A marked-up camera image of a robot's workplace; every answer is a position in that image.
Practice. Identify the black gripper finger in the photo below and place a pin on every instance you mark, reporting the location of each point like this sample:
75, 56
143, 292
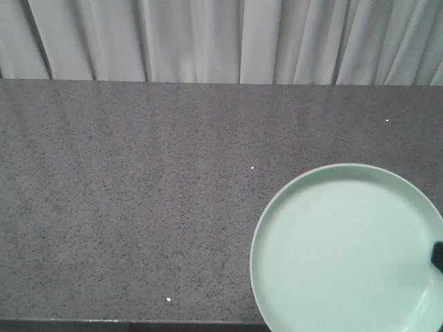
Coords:
437, 255

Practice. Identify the mint green round plate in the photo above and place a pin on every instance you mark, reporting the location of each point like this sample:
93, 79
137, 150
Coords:
348, 247

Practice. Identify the white pleated curtain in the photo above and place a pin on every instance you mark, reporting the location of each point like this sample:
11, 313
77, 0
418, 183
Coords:
246, 42

